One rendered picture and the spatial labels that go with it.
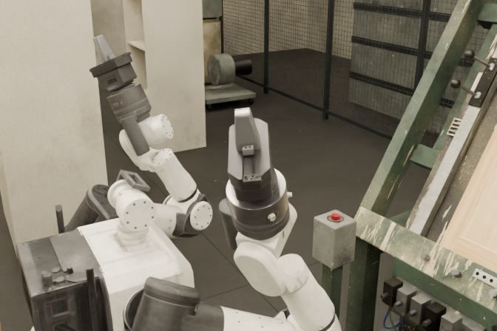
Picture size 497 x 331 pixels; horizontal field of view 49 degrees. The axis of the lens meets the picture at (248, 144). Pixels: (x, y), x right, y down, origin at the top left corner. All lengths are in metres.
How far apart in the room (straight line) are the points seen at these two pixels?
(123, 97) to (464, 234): 1.33
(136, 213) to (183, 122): 4.40
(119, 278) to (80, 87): 2.52
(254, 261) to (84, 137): 2.78
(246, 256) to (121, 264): 0.30
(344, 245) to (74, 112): 1.97
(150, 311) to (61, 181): 2.72
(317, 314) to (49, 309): 0.46
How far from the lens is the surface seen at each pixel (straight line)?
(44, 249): 1.14
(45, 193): 3.61
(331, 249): 2.12
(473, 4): 2.48
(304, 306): 0.95
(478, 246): 2.08
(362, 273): 2.39
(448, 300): 2.09
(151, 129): 1.32
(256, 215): 0.77
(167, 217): 1.40
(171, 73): 5.25
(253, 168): 0.71
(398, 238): 2.19
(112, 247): 1.10
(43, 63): 3.39
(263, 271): 0.84
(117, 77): 1.32
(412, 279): 2.16
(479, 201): 2.12
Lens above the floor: 1.91
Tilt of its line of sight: 20 degrees down
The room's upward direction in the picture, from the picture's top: straight up
